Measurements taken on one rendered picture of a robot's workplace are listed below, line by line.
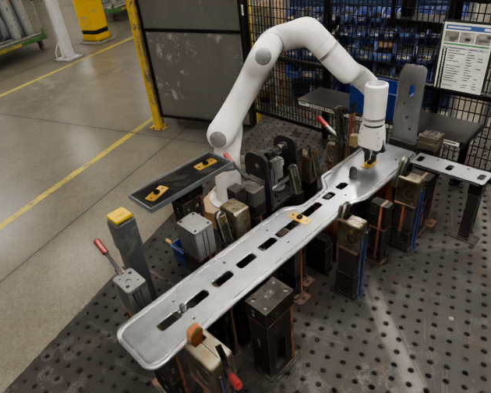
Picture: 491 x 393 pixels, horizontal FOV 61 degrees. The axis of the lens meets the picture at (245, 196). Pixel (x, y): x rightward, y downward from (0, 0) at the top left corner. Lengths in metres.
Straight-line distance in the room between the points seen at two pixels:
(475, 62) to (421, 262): 0.89
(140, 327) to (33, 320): 1.72
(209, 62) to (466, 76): 2.53
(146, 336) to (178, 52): 3.35
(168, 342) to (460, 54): 1.67
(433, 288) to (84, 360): 1.27
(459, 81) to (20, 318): 2.72
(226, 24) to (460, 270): 2.84
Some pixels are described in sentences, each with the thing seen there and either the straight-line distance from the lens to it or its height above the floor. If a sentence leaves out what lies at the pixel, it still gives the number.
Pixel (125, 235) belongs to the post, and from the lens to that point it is 1.38.
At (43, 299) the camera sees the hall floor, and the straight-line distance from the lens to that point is 3.00.
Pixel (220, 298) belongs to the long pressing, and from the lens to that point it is 1.24.
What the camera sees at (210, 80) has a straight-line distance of 4.14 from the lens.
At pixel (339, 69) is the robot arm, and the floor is 1.41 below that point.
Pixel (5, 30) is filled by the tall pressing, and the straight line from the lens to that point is 9.31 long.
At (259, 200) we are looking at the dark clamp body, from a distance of 1.52.
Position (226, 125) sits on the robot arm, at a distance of 1.70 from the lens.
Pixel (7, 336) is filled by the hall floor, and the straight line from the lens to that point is 2.90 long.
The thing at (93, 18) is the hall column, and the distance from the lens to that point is 9.05.
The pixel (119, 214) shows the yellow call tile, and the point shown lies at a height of 1.16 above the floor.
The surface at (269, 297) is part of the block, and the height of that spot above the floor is 1.03.
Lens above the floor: 1.92
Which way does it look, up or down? 35 degrees down
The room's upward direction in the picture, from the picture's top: 6 degrees counter-clockwise
